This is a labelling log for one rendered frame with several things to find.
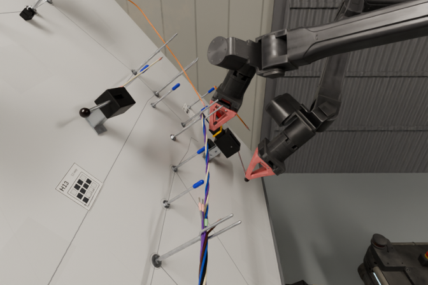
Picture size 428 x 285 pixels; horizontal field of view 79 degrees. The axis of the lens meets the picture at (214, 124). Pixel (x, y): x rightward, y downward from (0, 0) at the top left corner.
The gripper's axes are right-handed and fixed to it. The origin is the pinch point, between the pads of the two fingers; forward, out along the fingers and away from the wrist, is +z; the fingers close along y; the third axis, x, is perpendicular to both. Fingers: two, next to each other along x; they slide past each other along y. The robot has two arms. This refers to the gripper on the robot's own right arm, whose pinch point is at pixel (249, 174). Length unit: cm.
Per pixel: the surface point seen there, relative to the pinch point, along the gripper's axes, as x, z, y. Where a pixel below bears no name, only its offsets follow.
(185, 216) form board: -10.6, 4.5, 23.2
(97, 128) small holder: -31.8, 0.6, 25.2
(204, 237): -10.8, -4.9, 35.2
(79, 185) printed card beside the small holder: -26.8, 1.7, 35.0
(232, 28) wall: -38, -17, -127
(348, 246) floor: 111, 28, -84
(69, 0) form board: -59, -4, 3
